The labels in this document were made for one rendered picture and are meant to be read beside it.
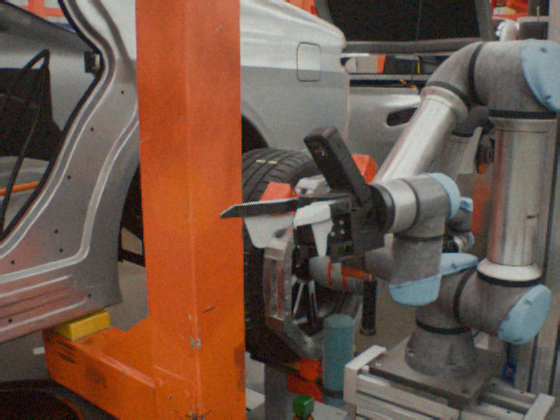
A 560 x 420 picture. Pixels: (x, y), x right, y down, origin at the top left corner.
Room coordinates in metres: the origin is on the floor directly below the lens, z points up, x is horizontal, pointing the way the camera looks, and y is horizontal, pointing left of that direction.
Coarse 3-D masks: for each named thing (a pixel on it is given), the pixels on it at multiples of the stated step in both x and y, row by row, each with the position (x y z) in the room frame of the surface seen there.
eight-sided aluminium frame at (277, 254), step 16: (320, 176) 1.65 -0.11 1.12; (304, 192) 1.57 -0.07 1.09; (320, 192) 1.57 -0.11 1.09; (272, 240) 1.47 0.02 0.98; (288, 240) 1.45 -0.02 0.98; (272, 256) 1.46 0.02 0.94; (288, 256) 1.45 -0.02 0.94; (272, 272) 1.47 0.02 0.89; (288, 272) 1.46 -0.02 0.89; (272, 288) 1.47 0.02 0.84; (288, 288) 1.46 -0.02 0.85; (272, 304) 1.47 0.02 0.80; (288, 304) 1.46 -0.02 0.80; (352, 304) 1.81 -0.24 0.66; (272, 320) 1.46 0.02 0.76; (288, 320) 1.45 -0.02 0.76; (288, 336) 1.46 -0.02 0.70; (304, 336) 1.52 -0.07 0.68; (320, 336) 1.66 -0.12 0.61; (304, 352) 1.53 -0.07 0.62; (320, 352) 1.58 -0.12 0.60
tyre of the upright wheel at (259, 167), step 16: (256, 160) 1.70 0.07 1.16; (272, 160) 1.67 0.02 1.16; (288, 160) 1.65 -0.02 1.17; (304, 160) 1.66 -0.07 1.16; (256, 176) 1.61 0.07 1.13; (272, 176) 1.58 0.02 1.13; (288, 176) 1.59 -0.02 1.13; (304, 176) 1.65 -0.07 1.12; (256, 192) 1.55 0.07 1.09; (256, 256) 1.48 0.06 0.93; (256, 272) 1.48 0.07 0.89; (256, 288) 1.48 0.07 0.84; (256, 304) 1.48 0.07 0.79; (256, 320) 1.48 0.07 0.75; (256, 336) 1.48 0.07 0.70; (272, 336) 1.53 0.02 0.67; (256, 352) 1.54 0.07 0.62; (272, 352) 1.53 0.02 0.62; (288, 352) 1.59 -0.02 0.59
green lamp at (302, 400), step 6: (300, 396) 1.22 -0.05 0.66; (306, 396) 1.22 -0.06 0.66; (294, 402) 1.20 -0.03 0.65; (300, 402) 1.20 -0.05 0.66; (306, 402) 1.19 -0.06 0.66; (312, 402) 1.21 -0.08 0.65; (294, 408) 1.20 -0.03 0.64; (300, 408) 1.19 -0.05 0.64; (306, 408) 1.19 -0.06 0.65; (312, 408) 1.21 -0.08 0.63; (300, 414) 1.19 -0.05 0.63; (306, 414) 1.19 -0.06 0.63
